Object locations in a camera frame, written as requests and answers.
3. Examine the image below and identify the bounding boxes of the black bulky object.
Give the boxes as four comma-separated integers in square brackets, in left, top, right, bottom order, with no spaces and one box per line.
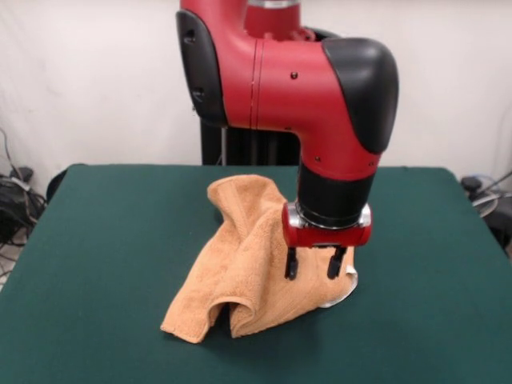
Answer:
[486,207,512,257]

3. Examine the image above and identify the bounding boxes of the small black power brick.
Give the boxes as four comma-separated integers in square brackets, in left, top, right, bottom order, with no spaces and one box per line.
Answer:
[10,166,35,182]

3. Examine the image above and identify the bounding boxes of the tan terry towel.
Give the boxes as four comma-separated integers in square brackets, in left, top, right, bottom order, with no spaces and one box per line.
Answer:
[159,174,358,344]

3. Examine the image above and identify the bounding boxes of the black robot pedestal with handle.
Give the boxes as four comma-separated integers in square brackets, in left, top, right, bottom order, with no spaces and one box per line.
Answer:
[190,26,345,166]

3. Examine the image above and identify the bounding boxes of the bundle of black cables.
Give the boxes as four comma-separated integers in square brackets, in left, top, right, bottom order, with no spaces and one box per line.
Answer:
[0,127,49,289]

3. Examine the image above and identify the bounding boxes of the dark green table cloth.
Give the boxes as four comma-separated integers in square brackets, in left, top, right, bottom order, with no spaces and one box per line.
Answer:
[0,162,512,384]

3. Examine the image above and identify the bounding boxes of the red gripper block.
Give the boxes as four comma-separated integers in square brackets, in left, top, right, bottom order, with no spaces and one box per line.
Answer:
[281,202,374,280]

